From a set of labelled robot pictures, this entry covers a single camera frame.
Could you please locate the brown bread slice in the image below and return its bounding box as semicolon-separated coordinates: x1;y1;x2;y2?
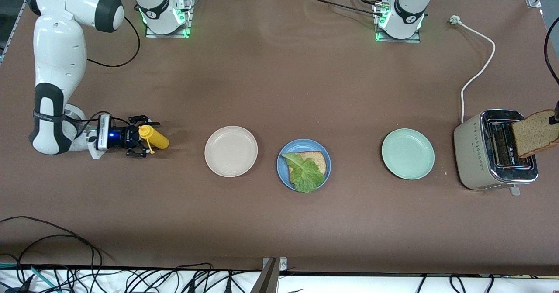
293;150;328;176
511;109;559;158

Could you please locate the yellow mustard squeeze bottle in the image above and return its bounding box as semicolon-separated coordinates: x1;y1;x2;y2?
138;125;170;155

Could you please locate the green lettuce leaf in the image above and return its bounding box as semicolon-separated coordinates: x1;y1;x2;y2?
282;152;326;193

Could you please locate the beige round plate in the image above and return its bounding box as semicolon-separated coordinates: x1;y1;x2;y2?
204;126;259;178

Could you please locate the blue round plate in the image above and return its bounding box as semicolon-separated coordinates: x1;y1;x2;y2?
276;139;331;193

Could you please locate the light green round plate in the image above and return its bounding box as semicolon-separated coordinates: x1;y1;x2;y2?
381;128;435;180

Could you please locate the beige chrome two-slot toaster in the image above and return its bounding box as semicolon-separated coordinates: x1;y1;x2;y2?
453;109;539;196

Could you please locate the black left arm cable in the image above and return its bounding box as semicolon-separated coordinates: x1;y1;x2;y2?
544;16;559;86

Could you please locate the white toaster power cord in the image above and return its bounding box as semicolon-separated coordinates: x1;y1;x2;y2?
449;15;497;124

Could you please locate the long black cable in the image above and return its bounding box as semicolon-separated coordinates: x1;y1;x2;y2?
0;216;104;285

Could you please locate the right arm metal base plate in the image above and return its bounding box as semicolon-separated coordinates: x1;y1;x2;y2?
145;0;193;38

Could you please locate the teal cable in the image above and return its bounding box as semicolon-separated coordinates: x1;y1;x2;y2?
0;262;58;292

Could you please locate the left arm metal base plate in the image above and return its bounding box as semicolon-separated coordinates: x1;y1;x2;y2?
373;3;422;44

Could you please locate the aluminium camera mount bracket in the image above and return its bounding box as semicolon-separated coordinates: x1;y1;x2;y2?
251;256;288;293

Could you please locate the black base power cable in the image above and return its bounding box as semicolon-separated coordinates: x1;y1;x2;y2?
306;0;387;17

